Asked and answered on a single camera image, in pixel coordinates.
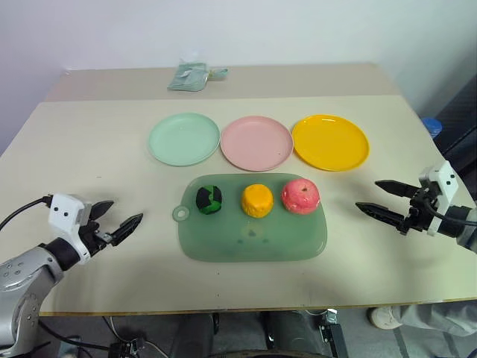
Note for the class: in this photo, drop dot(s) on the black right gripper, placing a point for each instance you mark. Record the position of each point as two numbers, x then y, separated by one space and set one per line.
419 216

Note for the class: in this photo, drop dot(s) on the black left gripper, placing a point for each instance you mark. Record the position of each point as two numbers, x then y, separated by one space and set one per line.
93 238

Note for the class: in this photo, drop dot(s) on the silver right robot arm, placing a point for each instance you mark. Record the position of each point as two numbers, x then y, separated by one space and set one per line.
467 233

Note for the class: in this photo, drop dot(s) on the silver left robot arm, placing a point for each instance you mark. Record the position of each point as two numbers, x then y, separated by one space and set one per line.
22 268

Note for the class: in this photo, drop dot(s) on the yellow plate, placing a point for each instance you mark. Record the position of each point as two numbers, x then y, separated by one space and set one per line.
329 143

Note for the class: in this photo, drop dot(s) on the green black ball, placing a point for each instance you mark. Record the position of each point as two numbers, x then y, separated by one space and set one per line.
209 200

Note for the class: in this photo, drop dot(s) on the mint green plate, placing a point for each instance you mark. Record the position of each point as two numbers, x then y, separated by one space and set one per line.
183 138

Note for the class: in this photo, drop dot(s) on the yellow fruit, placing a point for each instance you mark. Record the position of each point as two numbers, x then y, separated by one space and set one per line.
257 201

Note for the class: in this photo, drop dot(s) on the pink plate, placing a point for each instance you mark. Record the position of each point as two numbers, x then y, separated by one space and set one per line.
255 143

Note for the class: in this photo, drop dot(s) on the blue bottle cap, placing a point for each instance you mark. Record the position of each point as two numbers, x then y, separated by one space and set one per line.
432 127

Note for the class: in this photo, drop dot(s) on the pink apple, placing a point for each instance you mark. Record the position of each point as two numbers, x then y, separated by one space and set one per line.
301 197

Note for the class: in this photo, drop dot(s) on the black case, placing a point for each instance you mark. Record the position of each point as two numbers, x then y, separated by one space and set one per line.
462 123

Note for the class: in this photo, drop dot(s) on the white shoe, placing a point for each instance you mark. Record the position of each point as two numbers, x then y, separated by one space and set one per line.
384 317

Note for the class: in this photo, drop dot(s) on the black plug box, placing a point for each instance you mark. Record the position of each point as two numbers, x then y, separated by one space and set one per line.
126 347

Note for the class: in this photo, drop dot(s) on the grey trouser leg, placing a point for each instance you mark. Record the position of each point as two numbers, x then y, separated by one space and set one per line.
436 324

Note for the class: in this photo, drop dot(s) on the translucent green cutting board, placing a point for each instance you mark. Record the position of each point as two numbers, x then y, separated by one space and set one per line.
253 246

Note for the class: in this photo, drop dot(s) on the green packet in plastic bag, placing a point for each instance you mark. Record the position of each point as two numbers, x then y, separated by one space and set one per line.
186 76

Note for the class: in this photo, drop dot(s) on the small green wrapped item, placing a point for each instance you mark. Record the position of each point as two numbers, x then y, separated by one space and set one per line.
220 73

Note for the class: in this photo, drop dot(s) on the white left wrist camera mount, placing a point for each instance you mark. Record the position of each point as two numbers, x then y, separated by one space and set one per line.
65 216

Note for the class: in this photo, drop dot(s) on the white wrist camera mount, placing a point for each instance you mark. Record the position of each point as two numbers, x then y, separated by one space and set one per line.
65 216
445 179

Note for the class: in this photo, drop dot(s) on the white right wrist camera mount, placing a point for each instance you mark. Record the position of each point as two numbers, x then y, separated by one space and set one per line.
445 179

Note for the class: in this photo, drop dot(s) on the black metal bracket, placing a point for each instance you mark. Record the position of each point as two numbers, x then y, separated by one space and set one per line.
335 332

